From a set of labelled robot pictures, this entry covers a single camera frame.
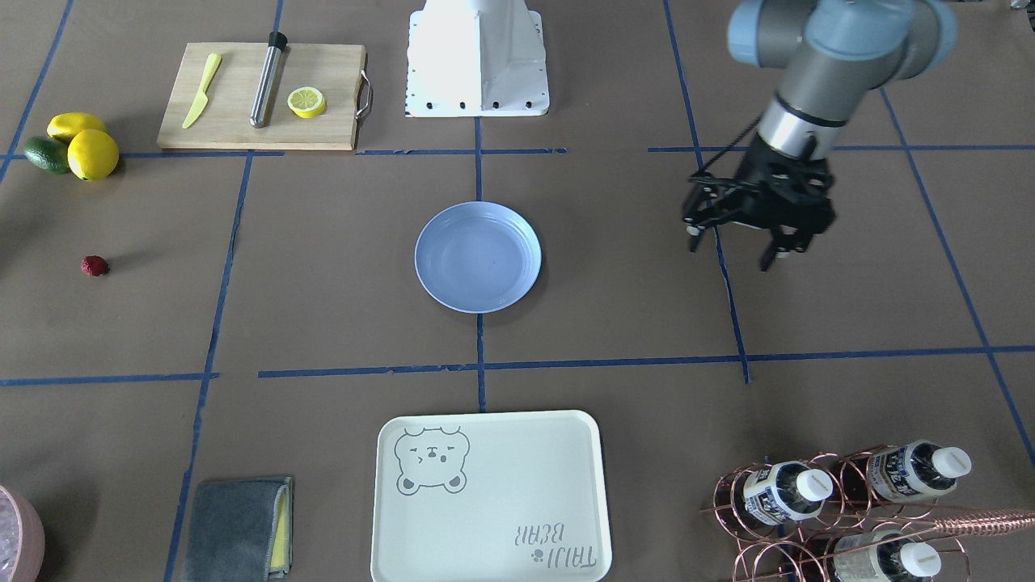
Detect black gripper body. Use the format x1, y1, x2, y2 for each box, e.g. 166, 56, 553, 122
682, 136, 836, 253

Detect tea bottle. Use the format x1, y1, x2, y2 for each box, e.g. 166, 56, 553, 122
833, 440, 973, 506
800, 529, 943, 581
732, 461, 834, 533

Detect red strawberry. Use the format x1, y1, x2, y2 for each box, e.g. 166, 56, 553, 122
80, 255, 110, 277

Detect yellow lemon front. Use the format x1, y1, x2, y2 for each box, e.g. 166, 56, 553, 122
67, 129, 120, 181

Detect pink bowl of ice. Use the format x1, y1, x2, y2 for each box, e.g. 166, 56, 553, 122
1, 486, 45, 581

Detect steel muddler black cap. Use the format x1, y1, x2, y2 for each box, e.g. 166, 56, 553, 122
249, 31, 288, 129

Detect wooden cutting board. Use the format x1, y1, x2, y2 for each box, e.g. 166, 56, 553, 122
156, 42, 373, 152

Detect yellow plastic knife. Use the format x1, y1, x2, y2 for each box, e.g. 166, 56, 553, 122
181, 53, 221, 129

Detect lemon half slice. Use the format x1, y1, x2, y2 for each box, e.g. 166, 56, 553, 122
287, 87, 327, 119

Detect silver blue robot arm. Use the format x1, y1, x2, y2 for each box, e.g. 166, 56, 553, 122
682, 1, 958, 272

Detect grey yellow cloth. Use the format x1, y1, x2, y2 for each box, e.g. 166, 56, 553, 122
181, 475, 294, 581

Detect green avocado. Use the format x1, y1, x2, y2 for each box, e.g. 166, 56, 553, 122
23, 136, 71, 175

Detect blue plate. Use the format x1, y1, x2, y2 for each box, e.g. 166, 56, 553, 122
414, 201, 543, 314

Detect yellow lemon rear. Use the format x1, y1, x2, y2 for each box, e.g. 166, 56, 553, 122
47, 112, 108, 145

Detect yellow lemon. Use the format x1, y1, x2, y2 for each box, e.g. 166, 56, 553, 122
47, 112, 108, 145
67, 129, 120, 181

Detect tea bottle front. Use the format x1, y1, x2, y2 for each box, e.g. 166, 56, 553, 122
800, 529, 943, 581

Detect copper wire bottle rack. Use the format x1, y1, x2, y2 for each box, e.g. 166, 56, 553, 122
699, 447, 1033, 581

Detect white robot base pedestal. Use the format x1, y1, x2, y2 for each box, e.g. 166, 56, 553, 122
404, 1, 551, 118

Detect cream bear tray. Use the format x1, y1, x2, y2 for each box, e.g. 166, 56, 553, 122
369, 410, 613, 581

